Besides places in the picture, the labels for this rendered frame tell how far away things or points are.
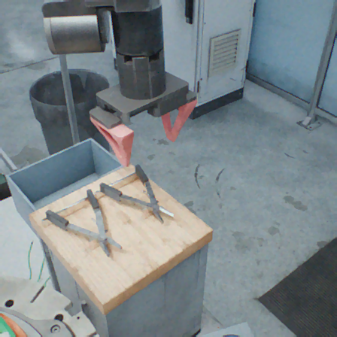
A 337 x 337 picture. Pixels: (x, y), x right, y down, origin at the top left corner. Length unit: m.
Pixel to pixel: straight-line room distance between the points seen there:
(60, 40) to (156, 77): 0.11
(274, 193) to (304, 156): 0.41
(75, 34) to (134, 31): 0.06
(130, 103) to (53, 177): 0.32
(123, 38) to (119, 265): 0.28
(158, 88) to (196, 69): 2.14
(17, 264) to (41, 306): 0.47
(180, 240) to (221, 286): 1.27
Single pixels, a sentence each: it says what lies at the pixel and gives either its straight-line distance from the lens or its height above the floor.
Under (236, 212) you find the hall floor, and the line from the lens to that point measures 2.14.
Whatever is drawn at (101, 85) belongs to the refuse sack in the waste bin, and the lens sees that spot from 2.15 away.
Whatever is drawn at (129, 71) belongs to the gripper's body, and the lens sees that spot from 0.48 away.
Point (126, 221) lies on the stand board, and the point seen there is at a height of 1.06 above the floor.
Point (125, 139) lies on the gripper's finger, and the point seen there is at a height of 1.22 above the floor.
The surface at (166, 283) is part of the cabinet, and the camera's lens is 0.61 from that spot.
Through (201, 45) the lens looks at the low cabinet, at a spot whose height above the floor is 0.52.
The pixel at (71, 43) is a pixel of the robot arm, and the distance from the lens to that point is 0.48.
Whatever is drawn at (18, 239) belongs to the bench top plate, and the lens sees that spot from 1.02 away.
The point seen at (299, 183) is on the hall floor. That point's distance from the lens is 2.39.
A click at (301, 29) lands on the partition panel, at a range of 2.77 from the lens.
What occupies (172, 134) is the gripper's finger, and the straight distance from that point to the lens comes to 0.58.
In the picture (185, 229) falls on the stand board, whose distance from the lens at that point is 0.60.
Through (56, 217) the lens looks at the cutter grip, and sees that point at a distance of 0.59.
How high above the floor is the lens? 1.51
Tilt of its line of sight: 39 degrees down
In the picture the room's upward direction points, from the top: straight up
